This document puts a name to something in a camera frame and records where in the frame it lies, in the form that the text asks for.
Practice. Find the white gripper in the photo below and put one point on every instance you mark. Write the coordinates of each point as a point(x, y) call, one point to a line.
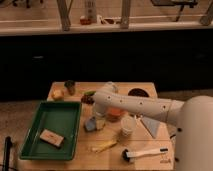
point(100, 119)

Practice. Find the blue sponge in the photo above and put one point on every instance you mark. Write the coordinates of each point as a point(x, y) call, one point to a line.
point(90, 124)

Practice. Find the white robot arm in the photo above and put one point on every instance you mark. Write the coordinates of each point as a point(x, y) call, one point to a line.
point(193, 119)

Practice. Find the orange bowl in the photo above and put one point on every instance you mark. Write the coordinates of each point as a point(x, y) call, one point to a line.
point(114, 114)

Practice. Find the brown food pile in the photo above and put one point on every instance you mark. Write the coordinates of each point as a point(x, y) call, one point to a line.
point(87, 99)

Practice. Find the green pepper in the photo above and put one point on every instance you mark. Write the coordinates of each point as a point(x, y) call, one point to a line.
point(89, 93)

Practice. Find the white cup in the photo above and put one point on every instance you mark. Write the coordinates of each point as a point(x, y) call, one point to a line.
point(128, 125)

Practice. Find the yellow stick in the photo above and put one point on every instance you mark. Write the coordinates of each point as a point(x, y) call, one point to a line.
point(103, 146)

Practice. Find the dark metal cup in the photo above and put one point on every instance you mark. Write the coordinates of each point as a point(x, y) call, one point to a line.
point(70, 86)

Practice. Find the dark red bowl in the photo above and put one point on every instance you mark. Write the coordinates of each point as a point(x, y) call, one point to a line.
point(138, 92)

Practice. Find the yellow round fruit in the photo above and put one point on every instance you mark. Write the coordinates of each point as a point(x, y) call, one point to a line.
point(57, 95)

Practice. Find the green plastic tray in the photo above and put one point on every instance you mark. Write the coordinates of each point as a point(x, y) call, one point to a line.
point(62, 118)

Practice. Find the grey triangular cloth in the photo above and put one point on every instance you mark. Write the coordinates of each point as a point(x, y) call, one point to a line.
point(151, 125)

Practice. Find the wooden block in tray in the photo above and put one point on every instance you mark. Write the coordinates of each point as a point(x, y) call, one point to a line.
point(51, 138)

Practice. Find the black pole at left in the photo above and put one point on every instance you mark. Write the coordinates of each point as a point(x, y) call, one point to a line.
point(6, 157)

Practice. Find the red object on shelf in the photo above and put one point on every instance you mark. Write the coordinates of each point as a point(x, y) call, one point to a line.
point(84, 21)

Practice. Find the white handled dish brush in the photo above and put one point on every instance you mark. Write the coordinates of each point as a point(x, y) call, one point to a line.
point(129, 156)

